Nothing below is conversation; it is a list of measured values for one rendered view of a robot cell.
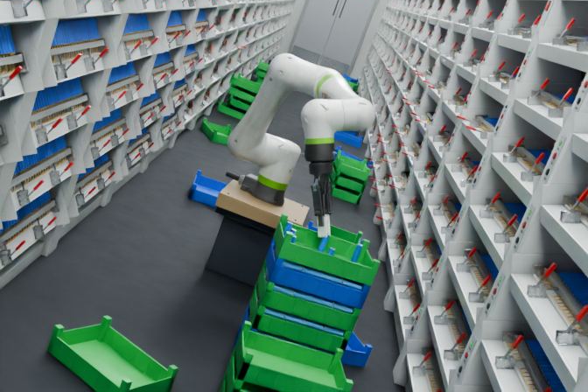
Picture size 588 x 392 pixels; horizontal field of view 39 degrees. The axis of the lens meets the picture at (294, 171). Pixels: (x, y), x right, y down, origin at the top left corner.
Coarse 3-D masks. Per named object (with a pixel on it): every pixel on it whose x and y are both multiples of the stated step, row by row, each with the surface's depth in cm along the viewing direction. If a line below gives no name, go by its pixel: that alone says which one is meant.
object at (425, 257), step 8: (416, 240) 351; (424, 240) 350; (432, 240) 350; (416, 248) 347; (424, 248) 345; (432, 248) 339; (416, 256) 336; (424, 256) 336; (432, 256) 333; (440, 256) 331; (416, 264) 327; (424, 264) 327; (432, 264) 309; (416, 272) 323; (424, 272) 311; (432, 272) 310; (424, 280) 309; (424, 288) 293
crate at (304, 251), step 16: (288, 240) 246; (304, 240) 267; (320, 240) 268; (336, 240) 268; (288, 256) 247; (304, 256) 248; (320, 256) 248; (336, 256) 249; (352, 256) 270; (368, 256) 263; (336, 272) 250; (352, 272) 250; (368, 272) 251
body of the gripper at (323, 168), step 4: (312, 164) 260; (316, 164) 260; (320, 164) 259; (324, 164) 259; (328, 164) 260; (312, 168) 260; (316, 168) 260; (320, 168) 259; (324, 168) 260; (328, 168) 260; (312, 172) 261; (316, 172) 260; (320, 172) 259; (324, 172) 260; (328, 172) 260; (316, 176) 260; (320, 176) 260; (324, 176) 263; (320, 180) 260; (320, 184) 260; (320, 188) 261
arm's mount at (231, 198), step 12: (228, 192) 319; (240, 192) 327; (216, 204) 317; (228, 204) 316; (240, 204) 316; (252, 204) 317; (264, 204) 324; (288, 204) 339; (300, 204) 347; (252, 216) 316; (264, 216) 316; (276, 216) 315; (300, 216) 327
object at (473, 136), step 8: (464, 112) 339; (472, 112) 339; (480, 112) 339; (488, 112) 339; (496, 112) 339; (464, 120) 340; (472, 120) 340; (464, 128) 334; (472, 136) 311; (488, 136) 280; (472, 144) 311; (480, 144) 294; (480, 152) 293
